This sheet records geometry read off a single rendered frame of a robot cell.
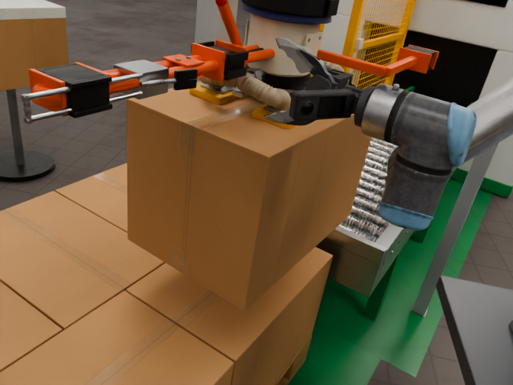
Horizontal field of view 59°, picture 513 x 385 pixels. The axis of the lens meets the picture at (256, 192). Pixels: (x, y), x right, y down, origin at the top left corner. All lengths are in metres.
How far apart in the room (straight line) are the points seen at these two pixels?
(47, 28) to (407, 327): 2.35
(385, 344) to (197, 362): 1.16
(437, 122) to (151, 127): 0.61
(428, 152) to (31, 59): 2.30
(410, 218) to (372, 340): 1.42
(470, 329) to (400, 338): 1.05
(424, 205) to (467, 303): 0.54
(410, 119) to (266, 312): 0.78
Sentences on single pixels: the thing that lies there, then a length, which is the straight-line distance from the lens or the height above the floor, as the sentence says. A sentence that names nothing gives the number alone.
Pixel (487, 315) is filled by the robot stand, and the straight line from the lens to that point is 1.28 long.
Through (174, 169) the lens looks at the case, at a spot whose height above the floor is 0.99.
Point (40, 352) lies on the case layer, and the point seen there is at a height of 0.54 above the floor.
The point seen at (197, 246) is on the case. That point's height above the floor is 0.82.
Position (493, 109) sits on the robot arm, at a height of 1.27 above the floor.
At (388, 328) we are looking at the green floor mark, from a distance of 2.26.
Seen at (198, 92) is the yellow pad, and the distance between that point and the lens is 1.14.
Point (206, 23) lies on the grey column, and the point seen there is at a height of 1.04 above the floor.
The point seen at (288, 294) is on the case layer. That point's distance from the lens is 1.42.
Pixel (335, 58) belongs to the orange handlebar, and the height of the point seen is 1.25.
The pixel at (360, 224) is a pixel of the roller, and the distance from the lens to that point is 1.86.
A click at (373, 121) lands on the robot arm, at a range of 0.77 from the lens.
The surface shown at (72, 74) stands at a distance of 0.72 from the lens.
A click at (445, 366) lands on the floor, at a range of 2.22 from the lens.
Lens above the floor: 1.47
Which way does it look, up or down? 29 degrees down
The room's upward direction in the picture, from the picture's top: 9 degrees clockwise
